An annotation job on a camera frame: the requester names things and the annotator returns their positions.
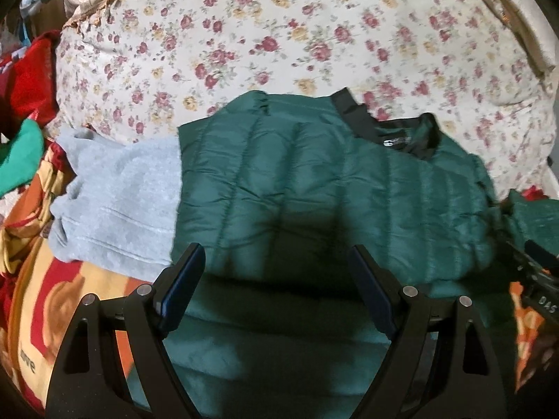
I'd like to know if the dark green quilted jacket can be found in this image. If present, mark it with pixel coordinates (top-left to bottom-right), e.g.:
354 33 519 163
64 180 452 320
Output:
166 90 558 418

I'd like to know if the orange patterned fleece blanket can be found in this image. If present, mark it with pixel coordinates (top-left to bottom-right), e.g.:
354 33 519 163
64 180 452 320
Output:
1 143 140 413

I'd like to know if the light grey sweatshirt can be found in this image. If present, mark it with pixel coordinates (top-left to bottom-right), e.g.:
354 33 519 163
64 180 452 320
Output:
48 129 182 282

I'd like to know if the bright green garment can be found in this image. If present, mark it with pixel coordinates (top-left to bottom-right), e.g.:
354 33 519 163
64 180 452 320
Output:
0 119 44 196

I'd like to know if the white floral quilt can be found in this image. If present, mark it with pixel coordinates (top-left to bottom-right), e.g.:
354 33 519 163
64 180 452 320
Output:
48 0 558 196

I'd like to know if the red garment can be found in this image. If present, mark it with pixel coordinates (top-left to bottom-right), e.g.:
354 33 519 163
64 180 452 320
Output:
1 30 61 139

